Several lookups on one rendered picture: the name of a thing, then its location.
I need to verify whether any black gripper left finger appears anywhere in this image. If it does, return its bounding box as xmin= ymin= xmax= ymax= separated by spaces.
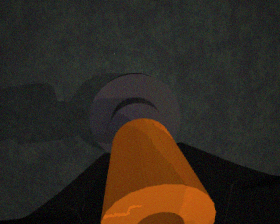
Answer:
xmin=0 ymin=153 xmax=110 ymax=224

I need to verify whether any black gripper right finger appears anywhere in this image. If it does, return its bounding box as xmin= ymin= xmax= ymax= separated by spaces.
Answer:
xmin=176 ymin=143 xmax=280 ymax=224

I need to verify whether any orange knob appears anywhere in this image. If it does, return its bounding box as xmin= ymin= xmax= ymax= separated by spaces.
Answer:
xmin=101 ymin=118 xmax=216 ymax=224

